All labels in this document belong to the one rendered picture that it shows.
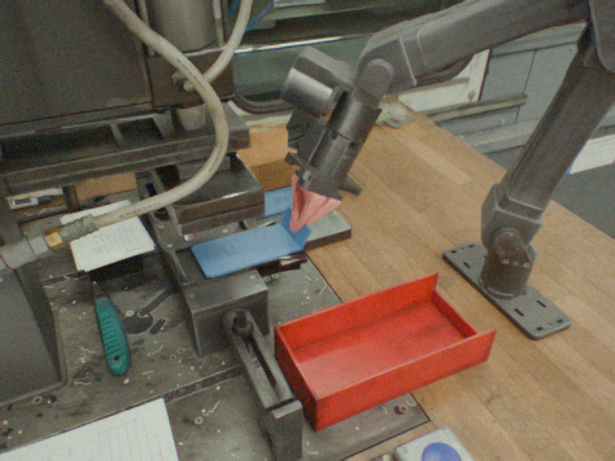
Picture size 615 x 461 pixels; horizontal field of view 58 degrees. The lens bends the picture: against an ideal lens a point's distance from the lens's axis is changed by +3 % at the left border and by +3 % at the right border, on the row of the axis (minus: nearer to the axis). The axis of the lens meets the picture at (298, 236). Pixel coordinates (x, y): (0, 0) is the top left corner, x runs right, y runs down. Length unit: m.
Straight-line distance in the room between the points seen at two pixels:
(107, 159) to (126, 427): 0.31
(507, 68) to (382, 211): 0.82
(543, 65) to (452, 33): 1.14
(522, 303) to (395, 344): 0.20
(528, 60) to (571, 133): 1.04
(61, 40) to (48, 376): 0.40
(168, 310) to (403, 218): 0.44
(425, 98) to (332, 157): 0.85
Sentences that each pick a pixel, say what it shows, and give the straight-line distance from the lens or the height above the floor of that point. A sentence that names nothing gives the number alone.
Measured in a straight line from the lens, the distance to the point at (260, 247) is 0.74.
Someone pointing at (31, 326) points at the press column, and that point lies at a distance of 0.69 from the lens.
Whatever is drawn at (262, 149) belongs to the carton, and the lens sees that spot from 1.11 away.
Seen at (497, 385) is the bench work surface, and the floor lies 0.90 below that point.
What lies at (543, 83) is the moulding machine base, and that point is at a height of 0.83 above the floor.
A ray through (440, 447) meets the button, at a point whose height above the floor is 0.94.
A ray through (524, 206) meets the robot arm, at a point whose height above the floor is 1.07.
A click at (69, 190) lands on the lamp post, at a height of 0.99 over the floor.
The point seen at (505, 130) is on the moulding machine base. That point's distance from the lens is 1.80.
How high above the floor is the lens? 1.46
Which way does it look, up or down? 38 degrees down
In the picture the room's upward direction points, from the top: straight up
